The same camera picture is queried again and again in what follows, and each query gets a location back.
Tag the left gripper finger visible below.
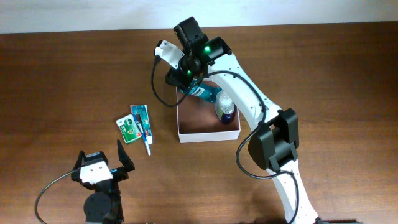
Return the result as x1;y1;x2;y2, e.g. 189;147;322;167
117;139;135;172
75;151;85;170

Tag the blue mouthwash bottle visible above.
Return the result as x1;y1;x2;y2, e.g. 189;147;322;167
189;82;222;103

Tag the clear pump sanitizer bottle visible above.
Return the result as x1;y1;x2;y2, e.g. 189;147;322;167
215;90;236;124

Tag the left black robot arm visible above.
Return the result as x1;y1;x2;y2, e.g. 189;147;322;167
71;140;135;224

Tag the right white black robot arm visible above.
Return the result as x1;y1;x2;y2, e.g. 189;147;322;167
154;17;322;223

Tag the green Dettol soap box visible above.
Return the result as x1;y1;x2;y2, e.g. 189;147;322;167
116;114;142;144

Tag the white open cardboard box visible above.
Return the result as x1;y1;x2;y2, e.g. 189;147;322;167
177;95;241;143

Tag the teal toothpaste tube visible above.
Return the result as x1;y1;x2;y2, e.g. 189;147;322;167
137;105;153;144

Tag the blue white toothbrush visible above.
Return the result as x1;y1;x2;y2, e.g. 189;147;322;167
130;105;152;156

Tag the left black cable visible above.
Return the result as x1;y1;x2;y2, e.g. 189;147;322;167
34;169;80;224

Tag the black cable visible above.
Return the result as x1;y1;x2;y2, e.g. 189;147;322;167
34;169;80;224
150;55;300;224

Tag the right black cable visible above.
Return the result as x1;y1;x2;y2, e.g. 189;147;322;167
150;55;300;224

